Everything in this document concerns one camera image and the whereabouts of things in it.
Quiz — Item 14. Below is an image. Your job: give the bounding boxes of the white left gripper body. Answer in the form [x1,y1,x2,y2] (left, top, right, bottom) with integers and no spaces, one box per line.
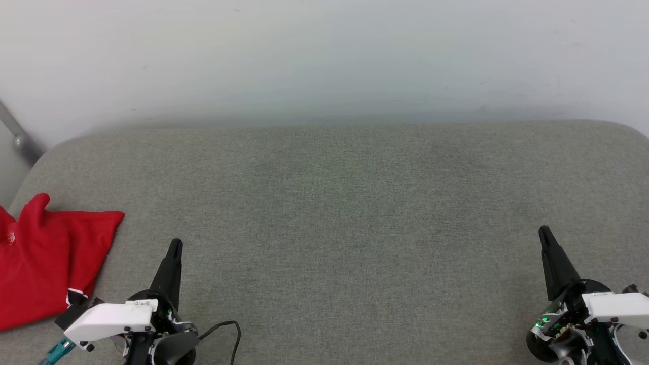
[64,290,186,365]

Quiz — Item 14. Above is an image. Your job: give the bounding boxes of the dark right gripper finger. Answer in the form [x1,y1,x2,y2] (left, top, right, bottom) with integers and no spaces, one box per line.
[538,226,584,302]

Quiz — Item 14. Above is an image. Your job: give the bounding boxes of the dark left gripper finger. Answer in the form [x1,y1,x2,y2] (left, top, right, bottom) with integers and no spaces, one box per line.
[150,239,183,312]

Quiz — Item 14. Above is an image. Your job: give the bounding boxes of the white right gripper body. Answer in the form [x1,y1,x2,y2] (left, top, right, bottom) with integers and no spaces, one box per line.
[532,281,649,365]

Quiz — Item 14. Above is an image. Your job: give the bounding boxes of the red basketball jersey white sleeves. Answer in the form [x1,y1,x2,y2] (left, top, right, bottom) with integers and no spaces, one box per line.
[0,192,125,332]

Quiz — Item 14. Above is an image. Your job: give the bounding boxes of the grey fabric sofa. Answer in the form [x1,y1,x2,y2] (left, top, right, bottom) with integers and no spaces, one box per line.
[0,119,649,365]

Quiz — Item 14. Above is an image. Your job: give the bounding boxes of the grey metal pole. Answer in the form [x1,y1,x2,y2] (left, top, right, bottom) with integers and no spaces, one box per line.
[0,101,46,165]

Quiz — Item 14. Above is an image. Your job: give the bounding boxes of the teal left camera connector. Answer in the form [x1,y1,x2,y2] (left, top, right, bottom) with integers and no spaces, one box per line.
[38,337,77,365]

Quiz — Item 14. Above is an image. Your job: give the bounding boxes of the thin black cable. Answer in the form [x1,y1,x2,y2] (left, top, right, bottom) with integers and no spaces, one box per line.
[198,320,241,365]

